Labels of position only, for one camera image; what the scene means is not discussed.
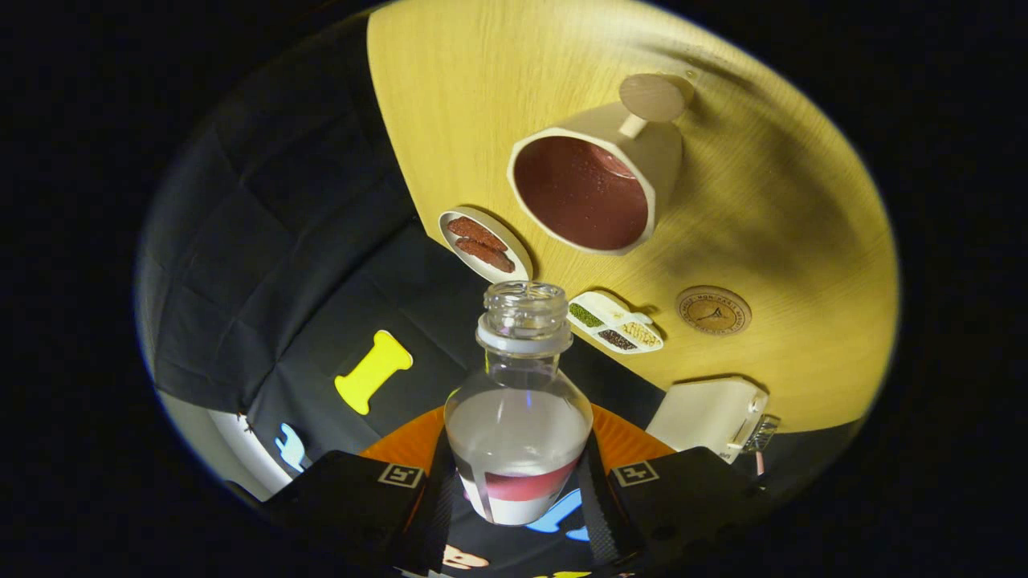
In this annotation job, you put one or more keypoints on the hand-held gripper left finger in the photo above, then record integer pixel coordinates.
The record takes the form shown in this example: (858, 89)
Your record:
(345, 506)

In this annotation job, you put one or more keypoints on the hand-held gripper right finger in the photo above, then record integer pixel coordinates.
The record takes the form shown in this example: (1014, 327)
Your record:
(691, 498)

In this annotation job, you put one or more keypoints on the clear juice bottle red label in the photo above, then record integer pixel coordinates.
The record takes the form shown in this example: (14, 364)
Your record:
(518, 449)

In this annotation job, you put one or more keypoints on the round wooden coaster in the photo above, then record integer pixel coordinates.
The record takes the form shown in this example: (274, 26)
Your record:
(713, 311)

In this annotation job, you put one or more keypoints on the beige cup pink inside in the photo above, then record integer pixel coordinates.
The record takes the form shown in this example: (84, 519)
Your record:
(658, 160)

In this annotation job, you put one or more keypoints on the pink straw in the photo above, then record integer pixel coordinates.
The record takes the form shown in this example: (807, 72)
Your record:
(759, 464)

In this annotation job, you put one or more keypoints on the white toaster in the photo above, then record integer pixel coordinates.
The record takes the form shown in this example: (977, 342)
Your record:
(703, 413)

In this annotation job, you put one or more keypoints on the metal mesh holder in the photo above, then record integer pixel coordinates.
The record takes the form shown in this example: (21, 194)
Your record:
(763, 433)

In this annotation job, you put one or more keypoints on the white divided grain dish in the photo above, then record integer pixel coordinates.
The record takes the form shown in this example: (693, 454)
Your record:
(610, 309)

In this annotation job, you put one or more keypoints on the red meat piece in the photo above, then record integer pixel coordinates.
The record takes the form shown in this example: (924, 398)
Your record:
(488, 255)
(475, 233)

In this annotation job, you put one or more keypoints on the wooden table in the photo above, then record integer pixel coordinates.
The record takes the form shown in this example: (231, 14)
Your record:
(803, 225)

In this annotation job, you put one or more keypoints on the white round plate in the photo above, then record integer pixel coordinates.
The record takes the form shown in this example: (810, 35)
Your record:
(514, 250)

